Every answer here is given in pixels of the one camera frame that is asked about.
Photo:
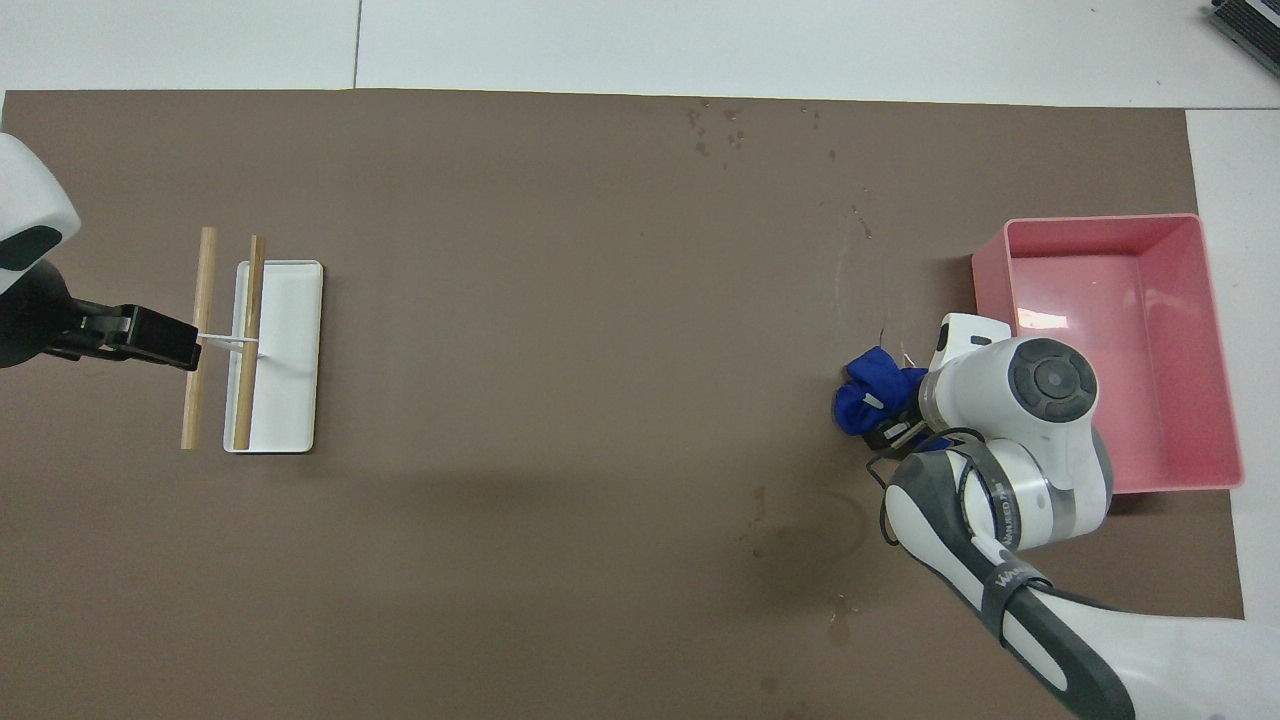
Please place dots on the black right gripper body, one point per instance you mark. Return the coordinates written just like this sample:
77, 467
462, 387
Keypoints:
900, 435

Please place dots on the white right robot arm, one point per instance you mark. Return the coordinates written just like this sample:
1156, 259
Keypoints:
1040, 470

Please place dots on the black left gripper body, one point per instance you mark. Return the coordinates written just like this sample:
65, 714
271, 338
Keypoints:
40, 320

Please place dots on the pink plastic bin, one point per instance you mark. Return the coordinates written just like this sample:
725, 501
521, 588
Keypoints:
1150, 300

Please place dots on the brown table mat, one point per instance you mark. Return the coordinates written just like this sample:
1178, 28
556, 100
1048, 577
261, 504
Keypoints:
550, 400

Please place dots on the white towel rack base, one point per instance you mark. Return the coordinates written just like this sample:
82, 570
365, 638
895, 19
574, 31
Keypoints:
290, 350

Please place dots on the blue towel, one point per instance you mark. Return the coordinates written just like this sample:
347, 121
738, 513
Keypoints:
865, 395

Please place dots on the grey ribbed device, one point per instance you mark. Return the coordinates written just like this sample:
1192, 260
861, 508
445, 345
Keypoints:
1250, 20

